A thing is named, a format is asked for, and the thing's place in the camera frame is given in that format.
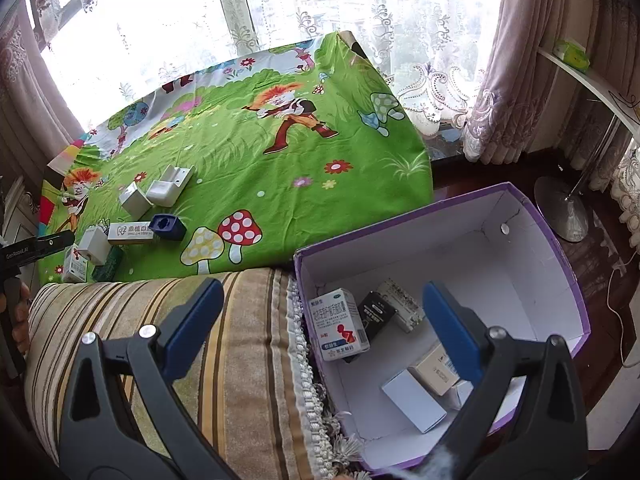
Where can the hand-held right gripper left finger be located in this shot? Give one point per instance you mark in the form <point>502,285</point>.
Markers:
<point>192,325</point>

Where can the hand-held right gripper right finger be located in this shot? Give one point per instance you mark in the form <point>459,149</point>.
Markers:
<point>450,330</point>

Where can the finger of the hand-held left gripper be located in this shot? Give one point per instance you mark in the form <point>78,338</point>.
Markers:
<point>55,242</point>

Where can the white and blue barcode box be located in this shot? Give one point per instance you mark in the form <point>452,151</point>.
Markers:
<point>75,267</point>

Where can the white rounded square box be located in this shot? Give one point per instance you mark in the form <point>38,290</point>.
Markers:
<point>95,245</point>

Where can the large beige box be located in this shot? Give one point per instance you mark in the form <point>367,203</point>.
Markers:
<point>432,370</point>

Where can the white labelled box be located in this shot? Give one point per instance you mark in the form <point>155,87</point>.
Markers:
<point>402,305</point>

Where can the dark green box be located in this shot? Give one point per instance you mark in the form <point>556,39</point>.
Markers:
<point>107,267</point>

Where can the black box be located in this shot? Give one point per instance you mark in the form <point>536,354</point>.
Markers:
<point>377,312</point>

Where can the purple cardboard box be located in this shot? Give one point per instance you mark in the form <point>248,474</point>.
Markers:
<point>500,270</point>

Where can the long orange and white box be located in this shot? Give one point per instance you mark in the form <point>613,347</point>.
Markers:
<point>132,232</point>

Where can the large grey white box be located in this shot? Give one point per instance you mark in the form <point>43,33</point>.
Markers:
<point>415,400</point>

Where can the small blue plastic case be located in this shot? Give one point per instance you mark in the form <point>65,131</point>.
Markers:
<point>170,230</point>

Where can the white medicine box red figure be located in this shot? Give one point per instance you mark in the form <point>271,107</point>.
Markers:
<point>340,325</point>

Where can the person's left hand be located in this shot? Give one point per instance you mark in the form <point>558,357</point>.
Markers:
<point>20,320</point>

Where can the cream carved nightstand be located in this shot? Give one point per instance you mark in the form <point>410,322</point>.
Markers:
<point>15,200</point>

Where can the striped beige towel blanket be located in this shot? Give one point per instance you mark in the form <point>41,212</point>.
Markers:
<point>250,360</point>

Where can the small white cube box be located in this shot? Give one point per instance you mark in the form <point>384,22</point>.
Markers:
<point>134,200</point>

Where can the white open box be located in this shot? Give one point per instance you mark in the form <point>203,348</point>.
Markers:
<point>165,192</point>

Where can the pink heavy curtain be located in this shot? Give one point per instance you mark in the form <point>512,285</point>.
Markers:
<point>25,110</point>
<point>515,60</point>

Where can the cartoon printed green cloth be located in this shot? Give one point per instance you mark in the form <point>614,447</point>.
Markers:
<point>275,185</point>

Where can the green tissue pack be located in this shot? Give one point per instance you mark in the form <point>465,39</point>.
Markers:
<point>572,55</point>

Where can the white lace curtain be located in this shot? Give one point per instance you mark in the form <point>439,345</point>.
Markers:
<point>300,5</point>

